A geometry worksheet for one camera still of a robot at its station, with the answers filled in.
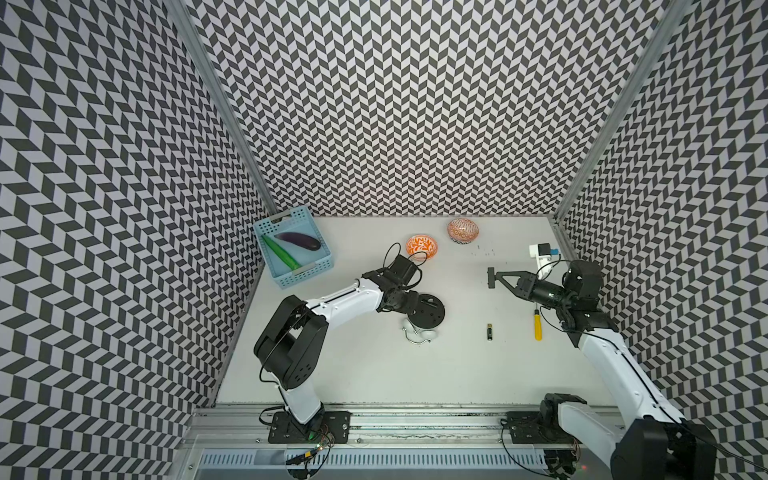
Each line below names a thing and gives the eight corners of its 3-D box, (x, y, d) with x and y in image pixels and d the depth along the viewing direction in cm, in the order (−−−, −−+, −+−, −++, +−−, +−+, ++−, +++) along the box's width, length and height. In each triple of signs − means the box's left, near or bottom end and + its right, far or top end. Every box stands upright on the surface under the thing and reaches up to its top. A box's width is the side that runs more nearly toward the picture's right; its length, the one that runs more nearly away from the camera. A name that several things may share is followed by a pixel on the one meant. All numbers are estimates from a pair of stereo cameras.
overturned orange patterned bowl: (449, 244, 111) (450, 238, 108) (446, 224, 118) (447, 218, 115) (479, 244, 111) (480, 239, 108) (474, 224, 118) (476, 218, 115)
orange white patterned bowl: (406, 260, 108) (407, 251, 104) (406, 243, 113) (406, 234, 109) (436, 260, 108) (438, 251, 104) (434, 243, 113) (436, 234, 109)
